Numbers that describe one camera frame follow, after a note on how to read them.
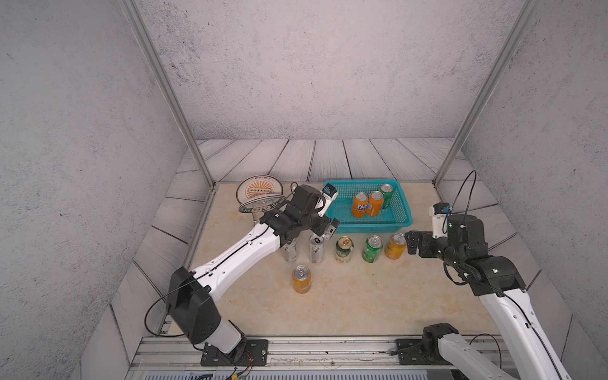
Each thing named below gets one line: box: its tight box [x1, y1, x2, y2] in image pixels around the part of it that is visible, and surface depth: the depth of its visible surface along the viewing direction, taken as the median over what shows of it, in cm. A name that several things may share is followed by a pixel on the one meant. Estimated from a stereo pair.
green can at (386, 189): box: [380, 183, 394, 209], surface depth 106 cm
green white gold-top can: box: [334, 235, 355, 264], surface depth 88 cm
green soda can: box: [361, 234, 384, 264], surface depth 89 cm
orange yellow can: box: [291, 264, 312, 295], surface depth 81 cm
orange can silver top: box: [366, 190, 384, 217], surface depth 104 cm
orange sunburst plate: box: [235, 174, 284, 205], surface depth 101 cm
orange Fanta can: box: [352, 191, 369, 218], surface depth 103 cm
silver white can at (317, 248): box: [308, 233, 325, 265], surface depth 86 cm
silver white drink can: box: [283, 238, 298, 263], surface depth 90 cm
